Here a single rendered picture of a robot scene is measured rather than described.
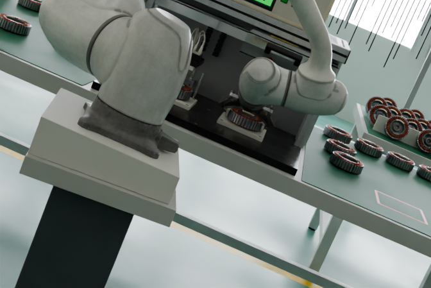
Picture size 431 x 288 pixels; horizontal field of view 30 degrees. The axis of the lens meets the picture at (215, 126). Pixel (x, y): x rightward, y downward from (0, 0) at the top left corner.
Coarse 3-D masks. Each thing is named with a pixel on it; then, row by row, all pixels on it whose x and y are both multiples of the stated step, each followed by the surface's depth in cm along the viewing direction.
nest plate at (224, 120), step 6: (222, 114) 253; (222, 120) 245; (228, 120) 248; (228, 126) 244; (234, 126) 243; (240, 126) 246; (240, 132) 244; (246, 132) 243; (252, 132) 245; (258, 132) 249; (264, 132) 252; (258, 138) 243
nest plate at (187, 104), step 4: (176, 100) 246; (180, 100) 248; (188, 100) 253; (192, 100) 255; (196, 100) 258; (176, 104) 245; (180, 104) 244; (184, 104) 245; (188, 104) 247; (192, 104) 250; (184, 108) 245; (188, 108) 244
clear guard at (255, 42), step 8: (248, 32) 235; (256, 32) 241; (264, 32) 253; (248, 40) 234; (256, 40) 234; (264, 40) 235; (272, 40) 236; (280, 40) 247; (288, 40) 258; (248, 48) 232; (256, 48) 233; (264, 48) 233; (288, 48) 235; (296, 48) 244; (304, 48) 255; (256, 56) 231; (264, 56) 232; (272, 56) 232; (280, 56) 233; (304, 56) 234; (280, 64) 231; (288, 64) 232
